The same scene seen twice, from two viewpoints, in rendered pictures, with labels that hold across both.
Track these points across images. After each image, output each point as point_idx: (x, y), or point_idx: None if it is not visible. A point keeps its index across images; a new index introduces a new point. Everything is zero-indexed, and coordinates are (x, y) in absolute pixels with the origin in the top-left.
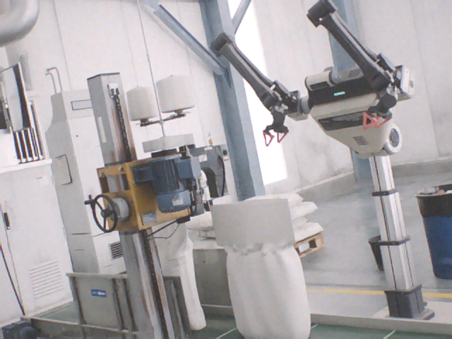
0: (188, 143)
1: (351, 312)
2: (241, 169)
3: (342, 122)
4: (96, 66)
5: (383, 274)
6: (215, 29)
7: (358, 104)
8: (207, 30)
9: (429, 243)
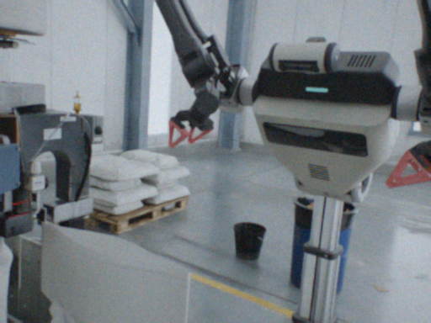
0: (21, 103)
1: (208, 320)
2: (131, 117)
3: (304, 138)
4: None
5: (241, 263)
6: None
7: (351, 119)
8: None
9: (295, 251)
